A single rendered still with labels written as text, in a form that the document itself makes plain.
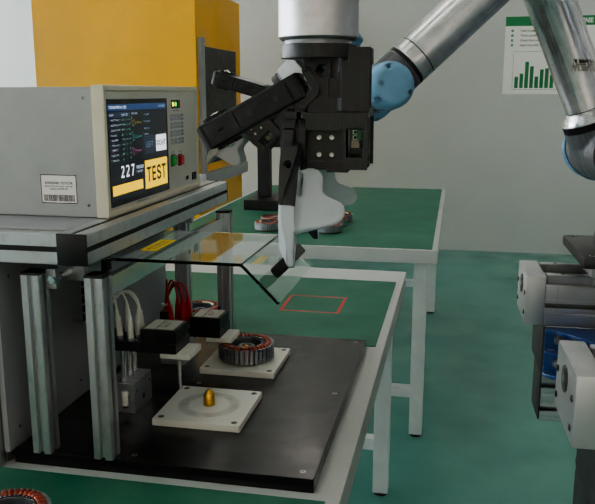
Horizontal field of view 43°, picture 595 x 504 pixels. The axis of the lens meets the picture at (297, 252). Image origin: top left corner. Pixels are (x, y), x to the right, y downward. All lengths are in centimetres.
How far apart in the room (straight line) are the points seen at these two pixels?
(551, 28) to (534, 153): 506
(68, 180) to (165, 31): 378
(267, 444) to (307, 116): 65
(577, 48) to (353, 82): 84
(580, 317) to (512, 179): 515
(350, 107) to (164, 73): 429
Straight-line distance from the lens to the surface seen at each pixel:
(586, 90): 152
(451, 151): 652
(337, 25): 71
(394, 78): 124
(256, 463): 117
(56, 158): 126
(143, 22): 505
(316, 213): 69
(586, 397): 95
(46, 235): 112
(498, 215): 659
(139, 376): 137
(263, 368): 150
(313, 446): 122
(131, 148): 131
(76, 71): 524
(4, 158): 130
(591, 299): 143
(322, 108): 73
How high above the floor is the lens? 131
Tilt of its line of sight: 12 degrees down
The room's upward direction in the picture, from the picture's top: straight up
